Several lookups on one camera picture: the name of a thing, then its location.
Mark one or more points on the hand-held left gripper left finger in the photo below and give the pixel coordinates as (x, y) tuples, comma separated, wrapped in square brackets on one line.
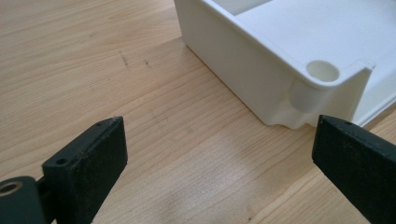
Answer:
[(84, 174)]

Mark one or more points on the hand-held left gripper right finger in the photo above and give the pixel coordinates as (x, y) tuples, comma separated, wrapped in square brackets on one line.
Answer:
[(358, 165)]

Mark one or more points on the white plastic storage box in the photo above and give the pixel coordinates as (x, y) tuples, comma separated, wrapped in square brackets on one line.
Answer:
[(249, 62)]

